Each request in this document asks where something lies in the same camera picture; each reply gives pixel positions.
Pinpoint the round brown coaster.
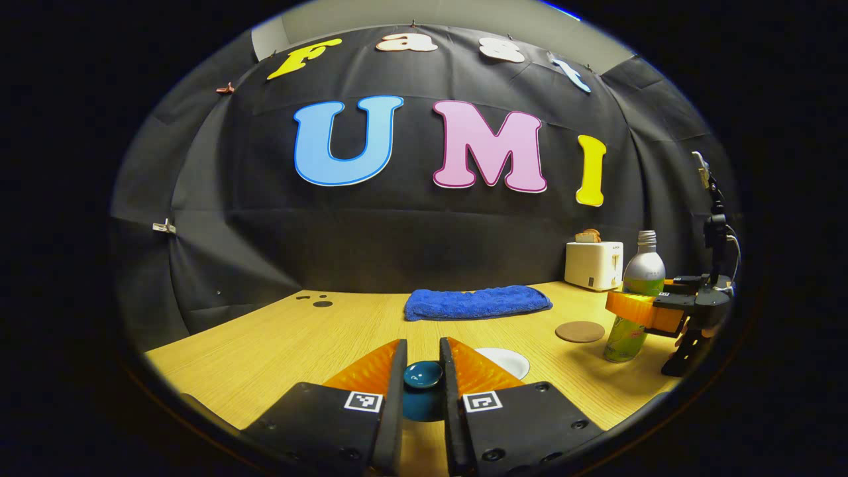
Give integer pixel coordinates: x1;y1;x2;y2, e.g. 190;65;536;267
555;321;606;344

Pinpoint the white cable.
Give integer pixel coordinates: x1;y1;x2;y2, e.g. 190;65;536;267
725;225;742;287

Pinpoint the ceramic teacup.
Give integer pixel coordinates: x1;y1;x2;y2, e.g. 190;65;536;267
474;348;531;381

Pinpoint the blue towel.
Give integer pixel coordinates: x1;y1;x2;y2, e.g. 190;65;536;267
404;285;553;322

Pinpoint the white toaster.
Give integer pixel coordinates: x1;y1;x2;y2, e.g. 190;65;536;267
564;241;624;292

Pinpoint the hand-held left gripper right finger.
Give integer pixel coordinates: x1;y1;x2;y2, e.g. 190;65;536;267
439;337;605;476

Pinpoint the black backdrop cloth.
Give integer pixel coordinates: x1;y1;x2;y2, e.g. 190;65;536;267
109;23;739;352

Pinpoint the green label water bottle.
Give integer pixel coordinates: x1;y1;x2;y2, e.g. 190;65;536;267
604;230;666;363

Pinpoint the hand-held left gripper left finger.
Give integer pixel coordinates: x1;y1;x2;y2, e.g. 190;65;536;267
240;339;409;476

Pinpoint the teal teacup lid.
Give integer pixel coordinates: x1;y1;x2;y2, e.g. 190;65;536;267
401;360;446;423

